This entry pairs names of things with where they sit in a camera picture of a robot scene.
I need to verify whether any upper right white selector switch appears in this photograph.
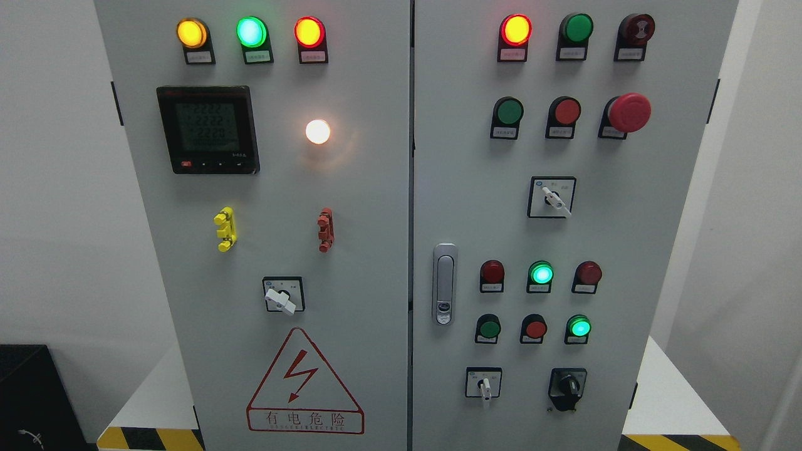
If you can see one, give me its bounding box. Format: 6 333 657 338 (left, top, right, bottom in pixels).
527 176 578 218

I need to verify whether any green indicator top right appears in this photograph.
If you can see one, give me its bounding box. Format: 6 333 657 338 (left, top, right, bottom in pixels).
555 13 594 61

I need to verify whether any red terminal connector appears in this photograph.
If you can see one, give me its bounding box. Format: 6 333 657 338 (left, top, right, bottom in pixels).
317 207 335 253

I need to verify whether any red lit indicator top right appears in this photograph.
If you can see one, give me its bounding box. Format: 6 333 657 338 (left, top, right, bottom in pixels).
497 14 533 63

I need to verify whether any green lit indicator top left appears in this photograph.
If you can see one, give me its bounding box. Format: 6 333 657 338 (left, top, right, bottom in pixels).
237 16 273 64

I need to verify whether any green push button lower left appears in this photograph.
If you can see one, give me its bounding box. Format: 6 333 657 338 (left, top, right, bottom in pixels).
474 313 501 345

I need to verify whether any dark red buzzer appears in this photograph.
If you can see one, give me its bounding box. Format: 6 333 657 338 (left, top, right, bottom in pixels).
613 13 655 62

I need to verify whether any silver door latch handle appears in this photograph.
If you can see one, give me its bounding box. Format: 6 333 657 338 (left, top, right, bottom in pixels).
432 243 457 325

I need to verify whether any red emergency stop mushroom button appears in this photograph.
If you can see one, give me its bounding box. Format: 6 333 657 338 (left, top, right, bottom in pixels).
598 92 652 140

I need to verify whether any red electrical danger warning sticker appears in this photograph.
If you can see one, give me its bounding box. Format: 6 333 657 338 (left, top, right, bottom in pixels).
246 326 365 435

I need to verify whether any red indicator middle right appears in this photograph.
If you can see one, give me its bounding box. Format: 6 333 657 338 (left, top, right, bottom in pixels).
571 261 603 294

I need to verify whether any green push button upper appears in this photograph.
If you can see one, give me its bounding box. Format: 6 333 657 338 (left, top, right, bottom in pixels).
489 95 524 140

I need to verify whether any black box lower left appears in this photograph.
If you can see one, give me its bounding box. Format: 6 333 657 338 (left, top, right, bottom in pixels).
1 345 89 450

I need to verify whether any right grey cabinet door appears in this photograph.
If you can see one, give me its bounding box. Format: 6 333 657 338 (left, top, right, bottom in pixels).
410 1 738 450

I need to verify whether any green push button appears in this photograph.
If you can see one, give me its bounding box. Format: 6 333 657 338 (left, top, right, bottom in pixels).
474 313 501 345
489 95 524 140

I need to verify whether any left white lever selector switch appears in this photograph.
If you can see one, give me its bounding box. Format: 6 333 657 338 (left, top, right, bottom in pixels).
263 276 306 315

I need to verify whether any lower white selector switch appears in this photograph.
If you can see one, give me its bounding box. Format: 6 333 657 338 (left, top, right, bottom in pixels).
464 366 503 409

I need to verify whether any green illuminated button lower right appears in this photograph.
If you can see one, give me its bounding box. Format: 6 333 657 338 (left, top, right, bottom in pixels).
564 314 592 345

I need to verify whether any red lit indicator top left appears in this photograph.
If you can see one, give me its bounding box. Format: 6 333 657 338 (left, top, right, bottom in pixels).
293 16 328 64

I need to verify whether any yellow indicator light top left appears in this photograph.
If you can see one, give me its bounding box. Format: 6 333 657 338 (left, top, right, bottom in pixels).
177 17 216 65

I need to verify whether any black rotary knob switch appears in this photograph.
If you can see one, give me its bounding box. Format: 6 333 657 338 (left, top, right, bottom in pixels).
549 368 587 412

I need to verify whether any red lit indicator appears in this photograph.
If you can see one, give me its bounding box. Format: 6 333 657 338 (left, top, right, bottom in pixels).
497 14 533 63
293 16 328 64

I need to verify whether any green lit indicator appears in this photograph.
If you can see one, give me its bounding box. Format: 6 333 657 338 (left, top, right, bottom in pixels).
526 261 554 293
237 16 273 64

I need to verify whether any white lit indicator lamp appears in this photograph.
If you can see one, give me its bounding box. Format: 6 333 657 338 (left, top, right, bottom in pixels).
305 119 331 145

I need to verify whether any green lit indicator middle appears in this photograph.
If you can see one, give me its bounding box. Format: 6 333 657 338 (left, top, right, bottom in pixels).
526 261 554 293

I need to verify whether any black digital power meter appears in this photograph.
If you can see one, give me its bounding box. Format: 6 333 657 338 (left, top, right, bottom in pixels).
157 85 260 175

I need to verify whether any grey cabinet door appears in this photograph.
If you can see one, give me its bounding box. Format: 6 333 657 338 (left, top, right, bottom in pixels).
410 1 738 450
95 1 412 450

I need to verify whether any left grey cabinet door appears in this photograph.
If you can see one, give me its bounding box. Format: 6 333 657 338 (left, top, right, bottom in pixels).
95 1 412 450

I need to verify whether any red push button lower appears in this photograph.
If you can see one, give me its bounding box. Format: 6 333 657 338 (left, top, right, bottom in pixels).
519 314 548 345

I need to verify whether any white platform with hazard stripes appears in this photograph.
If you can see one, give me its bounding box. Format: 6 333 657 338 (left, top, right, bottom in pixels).
97 340 740 450

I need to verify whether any red push button upper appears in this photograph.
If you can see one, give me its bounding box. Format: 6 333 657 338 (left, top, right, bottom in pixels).
544 95 581 140

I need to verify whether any yellow terminal connector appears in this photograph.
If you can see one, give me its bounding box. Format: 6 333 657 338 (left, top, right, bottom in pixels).
213 206 237 253

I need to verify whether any dark red indicator middle left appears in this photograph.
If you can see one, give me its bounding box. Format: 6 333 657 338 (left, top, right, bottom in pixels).
479 259 505 293

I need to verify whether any red push button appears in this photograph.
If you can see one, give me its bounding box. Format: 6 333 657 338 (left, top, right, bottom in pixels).
544 95 581 140
519 314 548 345

